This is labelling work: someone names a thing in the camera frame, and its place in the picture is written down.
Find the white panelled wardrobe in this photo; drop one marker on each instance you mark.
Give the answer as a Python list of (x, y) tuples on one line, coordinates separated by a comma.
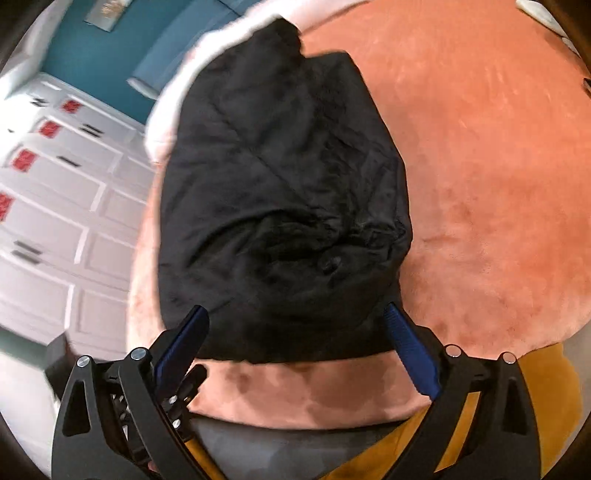
[(69, 254)]

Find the framed wall picture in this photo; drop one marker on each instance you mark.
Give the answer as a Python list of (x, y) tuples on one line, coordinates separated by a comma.
[(104, 11)]

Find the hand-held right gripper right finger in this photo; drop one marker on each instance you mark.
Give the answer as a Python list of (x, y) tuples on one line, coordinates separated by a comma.
[(411, 346)]

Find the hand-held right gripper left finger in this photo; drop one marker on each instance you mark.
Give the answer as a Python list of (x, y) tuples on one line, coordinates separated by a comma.
[(182, 341)]

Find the red paper decoration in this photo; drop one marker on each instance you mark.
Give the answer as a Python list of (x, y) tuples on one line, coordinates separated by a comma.
[(5, 207), (71, 106), (48, 129), (23, 160)]

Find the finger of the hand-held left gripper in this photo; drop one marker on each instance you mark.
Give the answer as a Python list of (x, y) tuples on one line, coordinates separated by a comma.
[(194, 376), (121, 406)]

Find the orange plush blanket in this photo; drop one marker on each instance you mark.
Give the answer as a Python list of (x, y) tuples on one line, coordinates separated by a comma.
[(485, 184)]

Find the blue upholstered headboard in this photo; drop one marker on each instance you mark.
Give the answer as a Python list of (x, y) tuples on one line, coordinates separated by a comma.
[(157, 60)]

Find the white duvet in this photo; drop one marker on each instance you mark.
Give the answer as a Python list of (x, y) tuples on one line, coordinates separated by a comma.
[(161, 124)]

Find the person's mustard yellow clothing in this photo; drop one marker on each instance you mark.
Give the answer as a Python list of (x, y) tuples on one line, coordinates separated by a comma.
[(549, 397)]

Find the black puffer jacket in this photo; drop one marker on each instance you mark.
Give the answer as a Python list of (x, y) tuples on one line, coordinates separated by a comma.
[(277, 207)]

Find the white cloth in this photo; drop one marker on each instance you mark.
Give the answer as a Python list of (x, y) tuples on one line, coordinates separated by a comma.
[(535, 8)]

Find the dark smartphone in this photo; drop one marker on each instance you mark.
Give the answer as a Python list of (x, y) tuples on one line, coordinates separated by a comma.
[(587, 85)]

